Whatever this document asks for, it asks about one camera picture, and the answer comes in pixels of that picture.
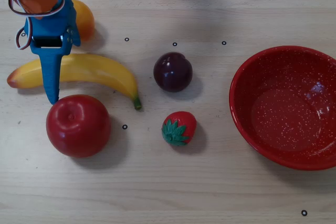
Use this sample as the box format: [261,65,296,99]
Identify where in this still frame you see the red plastic strawberry green leaves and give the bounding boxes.
[161,111,197,147]

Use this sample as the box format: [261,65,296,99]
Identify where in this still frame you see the blue gripper black motor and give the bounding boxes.
[24,0,81,105]

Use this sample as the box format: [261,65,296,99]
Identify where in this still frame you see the red plastic apple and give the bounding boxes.
[46,94,112,158]

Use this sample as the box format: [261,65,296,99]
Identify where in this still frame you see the yellow orange plastic peach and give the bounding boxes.
[70,0,96,42]

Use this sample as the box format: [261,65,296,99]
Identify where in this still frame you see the dark purple plastic plum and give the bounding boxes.
[153,51,194,93]

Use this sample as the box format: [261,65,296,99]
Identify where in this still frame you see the yellow plastic banana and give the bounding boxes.
[6,53,143,111]

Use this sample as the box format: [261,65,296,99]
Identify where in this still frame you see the red speckled enamel bowl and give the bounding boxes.
[228,46,336,171]

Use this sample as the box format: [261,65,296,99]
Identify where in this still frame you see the white red black servo cable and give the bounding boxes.
[7,0,66,51]

